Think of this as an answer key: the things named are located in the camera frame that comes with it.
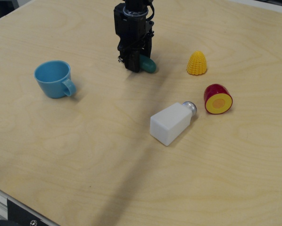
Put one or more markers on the yellow toy corn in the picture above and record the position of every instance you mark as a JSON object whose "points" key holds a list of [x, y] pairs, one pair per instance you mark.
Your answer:
{"points": [[197, 64]]}

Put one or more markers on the green toy cucumber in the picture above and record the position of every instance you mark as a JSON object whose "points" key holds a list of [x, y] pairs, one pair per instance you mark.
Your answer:
{"points": [[147, 64]]}

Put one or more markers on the white salt shaker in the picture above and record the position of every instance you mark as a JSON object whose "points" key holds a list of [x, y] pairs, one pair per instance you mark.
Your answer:
{"points": [[168, 124]]}

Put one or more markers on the aluminium table frame rail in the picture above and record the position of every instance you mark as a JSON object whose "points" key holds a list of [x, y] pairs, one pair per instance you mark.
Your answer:
{"points": [[4, 211]]}

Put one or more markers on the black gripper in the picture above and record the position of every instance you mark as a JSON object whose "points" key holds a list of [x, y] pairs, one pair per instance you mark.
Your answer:
{"points": [[133, 25]]}

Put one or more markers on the red yellow toy fruit half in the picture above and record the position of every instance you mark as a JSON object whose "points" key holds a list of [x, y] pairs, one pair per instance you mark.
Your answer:
{"points": [[217, 99]]}

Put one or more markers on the blue plastic cup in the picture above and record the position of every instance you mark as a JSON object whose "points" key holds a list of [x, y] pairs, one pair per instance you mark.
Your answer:
{"points": [[54, 78]]}

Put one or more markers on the black corner bracket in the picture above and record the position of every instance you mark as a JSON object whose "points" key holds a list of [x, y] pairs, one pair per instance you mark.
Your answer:
{"points": [[25, 216]]}

